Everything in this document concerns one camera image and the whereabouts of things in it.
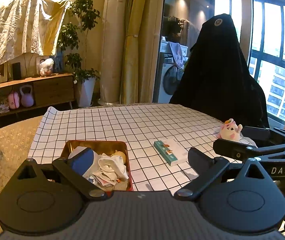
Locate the white lace cloth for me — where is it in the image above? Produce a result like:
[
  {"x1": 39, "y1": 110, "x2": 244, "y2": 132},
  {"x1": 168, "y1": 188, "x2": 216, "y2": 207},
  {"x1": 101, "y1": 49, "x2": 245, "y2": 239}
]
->
[{"x1": 68, "y1": 146, "x2": 129, "y2": 189}]

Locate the red gold metal tin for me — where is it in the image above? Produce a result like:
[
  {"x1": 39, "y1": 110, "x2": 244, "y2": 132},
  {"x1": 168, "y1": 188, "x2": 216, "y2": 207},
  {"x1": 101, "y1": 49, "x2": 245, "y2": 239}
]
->
[{"x1": 61, "y1": 140, "x2": 133, "y2": 191}]

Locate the black draped cloth figure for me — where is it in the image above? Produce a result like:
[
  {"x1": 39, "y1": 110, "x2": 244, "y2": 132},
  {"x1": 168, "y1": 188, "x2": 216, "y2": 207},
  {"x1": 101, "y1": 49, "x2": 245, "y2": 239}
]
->
[{"x1": 170, "y1": 14, "x2": 269, "y2": 128}]

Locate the rolled cream mat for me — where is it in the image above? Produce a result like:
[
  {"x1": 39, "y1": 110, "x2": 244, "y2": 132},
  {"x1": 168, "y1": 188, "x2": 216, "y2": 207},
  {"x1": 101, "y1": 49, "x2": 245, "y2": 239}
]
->
[{"x1": 98, "y1": 0, "x2": 126, "y2": 106}]

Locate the yellow curtain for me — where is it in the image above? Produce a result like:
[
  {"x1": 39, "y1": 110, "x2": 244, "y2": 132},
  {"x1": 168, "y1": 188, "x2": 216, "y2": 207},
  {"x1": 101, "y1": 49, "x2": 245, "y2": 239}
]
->
[{"x1": 120, "y1": 0, "x2": 164, "y2": 104}]

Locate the white washing machine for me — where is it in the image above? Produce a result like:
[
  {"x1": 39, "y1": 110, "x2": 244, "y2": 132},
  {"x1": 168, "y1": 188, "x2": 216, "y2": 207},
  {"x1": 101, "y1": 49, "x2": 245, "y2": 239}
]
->
[{"x1": 152, "y1": 36, "x2": 188, "y2": 103}]

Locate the purple kettlebell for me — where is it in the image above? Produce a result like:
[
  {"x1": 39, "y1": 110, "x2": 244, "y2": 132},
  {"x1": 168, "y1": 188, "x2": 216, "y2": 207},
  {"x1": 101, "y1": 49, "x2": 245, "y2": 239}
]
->
[{"x1": 19, "y1": 85, "x2": 34, "y2": 108}]

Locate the checkered white tablecloth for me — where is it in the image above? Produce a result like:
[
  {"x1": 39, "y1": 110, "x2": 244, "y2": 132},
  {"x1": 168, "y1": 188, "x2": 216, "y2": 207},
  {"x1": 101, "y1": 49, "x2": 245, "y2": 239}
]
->
[{"x1": 29, "y1": 104, "x2": 222, "y2": 192}]

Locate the yellow duck plush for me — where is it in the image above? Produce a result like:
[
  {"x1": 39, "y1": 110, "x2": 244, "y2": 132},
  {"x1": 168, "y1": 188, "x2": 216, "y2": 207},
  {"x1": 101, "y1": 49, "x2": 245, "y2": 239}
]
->
[{"x1": 113, "y1": 150, "x2": 127, "y2": 164}]

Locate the draped cream sheet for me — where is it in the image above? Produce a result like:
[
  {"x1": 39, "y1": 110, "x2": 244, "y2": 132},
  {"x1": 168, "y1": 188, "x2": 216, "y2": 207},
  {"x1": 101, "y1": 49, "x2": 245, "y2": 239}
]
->
[{"x1": 0, "y1": 0, "x2": 70, "y2": 65}]

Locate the pink white plush toy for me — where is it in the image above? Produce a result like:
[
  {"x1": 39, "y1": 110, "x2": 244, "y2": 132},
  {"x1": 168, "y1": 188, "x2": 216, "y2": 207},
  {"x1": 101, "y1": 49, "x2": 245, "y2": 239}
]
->
[{"x1": 217, "y1": 119, "x2": 243, "y2": 142}]

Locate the wooden sideboard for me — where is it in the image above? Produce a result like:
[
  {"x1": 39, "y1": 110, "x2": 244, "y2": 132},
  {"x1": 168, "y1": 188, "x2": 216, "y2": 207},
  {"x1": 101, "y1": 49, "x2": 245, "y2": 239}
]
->
[{"x1": 0, "y1": 73, "x2": 75, "y2": 117}]

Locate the potted green plant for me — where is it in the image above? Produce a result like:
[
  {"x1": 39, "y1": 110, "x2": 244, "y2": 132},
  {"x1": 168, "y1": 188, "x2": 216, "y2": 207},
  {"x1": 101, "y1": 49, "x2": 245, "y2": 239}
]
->
[{"x1": 57, "y1": 0, "x2": 100, "y2": 108}]

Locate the teal tissue pack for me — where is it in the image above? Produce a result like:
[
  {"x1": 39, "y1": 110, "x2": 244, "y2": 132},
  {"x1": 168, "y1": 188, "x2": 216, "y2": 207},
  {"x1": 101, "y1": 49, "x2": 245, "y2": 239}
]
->
[{"x1": 154, "y1": 139, "x2": 188, "y2": 166}]

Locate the pink small case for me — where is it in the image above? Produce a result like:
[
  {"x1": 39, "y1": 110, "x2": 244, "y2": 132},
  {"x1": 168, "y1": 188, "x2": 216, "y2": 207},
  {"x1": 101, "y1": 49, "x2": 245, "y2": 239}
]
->
[{"x1": 8, "y1": 91, "x2": 20, "y2": 109}]

